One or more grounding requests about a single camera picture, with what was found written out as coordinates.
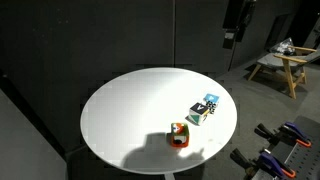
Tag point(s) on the blue checkered toy block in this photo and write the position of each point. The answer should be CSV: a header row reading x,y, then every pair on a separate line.
x,y
212,99

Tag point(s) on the crumpled plastic bag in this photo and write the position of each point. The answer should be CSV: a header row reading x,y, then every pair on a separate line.
x,y
283,46

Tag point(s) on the white table base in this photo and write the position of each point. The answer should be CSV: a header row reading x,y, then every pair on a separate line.
x,y
169,176

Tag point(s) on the black perforated mounting board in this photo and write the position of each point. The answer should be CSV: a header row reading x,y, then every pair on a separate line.
x,y
305,156

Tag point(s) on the orange green toy block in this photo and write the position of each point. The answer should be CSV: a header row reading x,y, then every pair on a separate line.
x,y
180,136

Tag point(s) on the wooden armchair grey cushion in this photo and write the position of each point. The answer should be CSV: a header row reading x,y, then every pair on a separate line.
x,y
288,61

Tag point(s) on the letter A toy block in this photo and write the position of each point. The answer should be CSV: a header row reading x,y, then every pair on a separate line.
x,y
198,111

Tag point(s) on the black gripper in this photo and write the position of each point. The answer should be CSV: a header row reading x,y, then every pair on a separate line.
x,y
236,16

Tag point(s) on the purple orange spring clamp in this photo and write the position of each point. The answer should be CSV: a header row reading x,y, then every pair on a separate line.
x,y
271,161
293,131

